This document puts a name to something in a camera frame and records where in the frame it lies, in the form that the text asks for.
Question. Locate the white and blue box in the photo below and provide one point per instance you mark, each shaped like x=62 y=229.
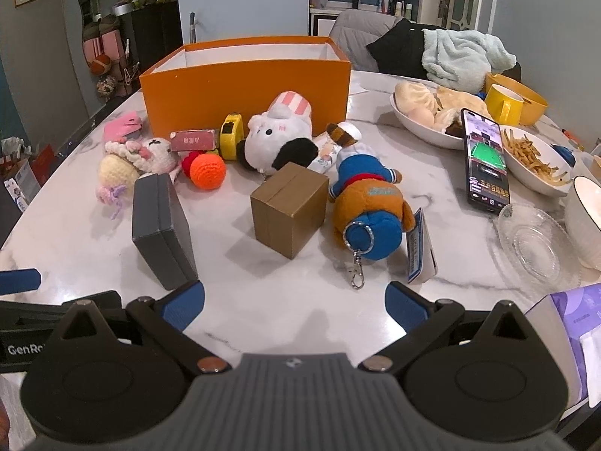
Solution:
x=21 y=183

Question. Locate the patterned ball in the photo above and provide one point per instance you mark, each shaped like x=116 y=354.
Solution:
x=107 y=86

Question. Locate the small red box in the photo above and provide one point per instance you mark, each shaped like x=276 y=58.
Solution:
x=192 y=140

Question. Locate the grey puffer jacket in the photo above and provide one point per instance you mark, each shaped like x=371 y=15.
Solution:
x=352 y=37

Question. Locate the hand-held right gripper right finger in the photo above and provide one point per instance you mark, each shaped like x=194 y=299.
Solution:
x=404 y=305

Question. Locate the white plush with striped hat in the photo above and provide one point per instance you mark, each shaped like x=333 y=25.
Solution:
x=277 y=131

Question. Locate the small brown cardboard box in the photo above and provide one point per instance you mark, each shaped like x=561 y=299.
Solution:
x=286 y=206

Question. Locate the cream and pink crochet doll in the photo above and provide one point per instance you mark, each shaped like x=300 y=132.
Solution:
x=117 y=169

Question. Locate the pink bag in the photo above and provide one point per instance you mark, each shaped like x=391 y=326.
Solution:
x=101 y=42

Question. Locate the yellow cup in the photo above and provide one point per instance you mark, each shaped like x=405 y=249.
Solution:
x=502 y=105

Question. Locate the fries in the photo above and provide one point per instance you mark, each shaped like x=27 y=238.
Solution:
x=528 y=155

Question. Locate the yellow bowl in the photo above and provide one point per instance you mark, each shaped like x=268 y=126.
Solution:
x=535 y=103

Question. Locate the black bottle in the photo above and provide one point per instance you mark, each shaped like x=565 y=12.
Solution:
x=393 y=2

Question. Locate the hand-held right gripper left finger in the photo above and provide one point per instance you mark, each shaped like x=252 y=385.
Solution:
x=181 y=307

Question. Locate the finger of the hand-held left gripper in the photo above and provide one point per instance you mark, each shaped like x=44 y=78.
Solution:
x=28 y=314
x=19 y=282

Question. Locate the brown plush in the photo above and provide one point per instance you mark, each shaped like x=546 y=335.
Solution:
x=371 y=197

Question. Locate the white bowl with fries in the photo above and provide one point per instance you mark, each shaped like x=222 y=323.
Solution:
x=530 y=181

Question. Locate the purple tissue pack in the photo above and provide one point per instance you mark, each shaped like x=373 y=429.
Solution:
x=573 y=324

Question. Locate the light blue fleece blanket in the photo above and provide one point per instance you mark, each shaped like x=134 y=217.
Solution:
x=460 y=56

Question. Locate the silver round pot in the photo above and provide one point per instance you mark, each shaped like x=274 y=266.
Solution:
x=124 y=8

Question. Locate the small blue object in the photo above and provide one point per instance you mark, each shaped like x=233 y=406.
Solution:
x=565 y=152

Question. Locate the black jacket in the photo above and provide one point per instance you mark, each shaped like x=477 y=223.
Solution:
x=399 y=49

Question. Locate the orange and red crochet toy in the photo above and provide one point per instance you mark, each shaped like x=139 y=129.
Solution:
x=209 y=171

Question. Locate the white paper sheet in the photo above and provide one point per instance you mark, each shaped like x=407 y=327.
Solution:
x=359 y=88

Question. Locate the orange pen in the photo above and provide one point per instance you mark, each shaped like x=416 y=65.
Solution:
x=572 y=138

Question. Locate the yellow tape measure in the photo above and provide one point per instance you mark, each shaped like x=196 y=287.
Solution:
x=231 y=141

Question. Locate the steamed bun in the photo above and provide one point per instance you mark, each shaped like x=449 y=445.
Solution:
x=413 y=94

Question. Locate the dark hallway cabinet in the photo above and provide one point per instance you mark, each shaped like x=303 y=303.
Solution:
x=155 y=37

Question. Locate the white vanity cabinet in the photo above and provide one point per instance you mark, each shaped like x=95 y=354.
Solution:
x=321 y=21

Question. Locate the white bowl with dark rim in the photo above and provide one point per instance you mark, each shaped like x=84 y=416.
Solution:
x=584 y=216

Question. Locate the basketball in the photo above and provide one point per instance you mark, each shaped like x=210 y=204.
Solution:
x=100 y=63

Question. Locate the orange cardboard storage box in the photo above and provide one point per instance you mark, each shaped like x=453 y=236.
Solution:
x=234 y=89

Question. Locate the black smartphone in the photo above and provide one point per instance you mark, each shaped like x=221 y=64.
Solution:
x=486 y=164

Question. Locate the white bowl with buns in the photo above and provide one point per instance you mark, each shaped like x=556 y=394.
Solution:
x=422 y=134

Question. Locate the clear glass plate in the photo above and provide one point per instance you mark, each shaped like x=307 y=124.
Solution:
x=535 y=244

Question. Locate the dark grey case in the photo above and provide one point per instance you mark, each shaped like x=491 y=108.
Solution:
x=159 y=235

